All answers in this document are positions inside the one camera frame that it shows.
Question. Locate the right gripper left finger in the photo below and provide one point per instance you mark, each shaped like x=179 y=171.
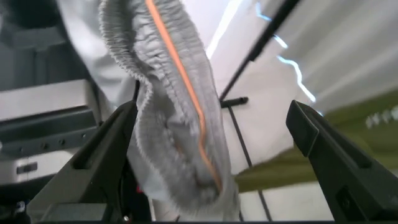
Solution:
x=77 y=193

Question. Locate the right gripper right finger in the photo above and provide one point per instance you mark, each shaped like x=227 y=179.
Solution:
x=367 y=193

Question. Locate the green t-shirt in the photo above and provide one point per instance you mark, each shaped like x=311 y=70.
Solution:
x=357 y=133

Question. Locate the pale grey shorts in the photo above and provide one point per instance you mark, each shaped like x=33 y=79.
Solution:
x=174 y=124

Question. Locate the pink clothes hanger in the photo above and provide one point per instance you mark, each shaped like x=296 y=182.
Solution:
x=186 y=84

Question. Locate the black clothes rack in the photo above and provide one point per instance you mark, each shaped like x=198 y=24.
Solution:
x=264 y=37

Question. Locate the white curtain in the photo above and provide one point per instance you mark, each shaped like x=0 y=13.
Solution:
x=342 y=46

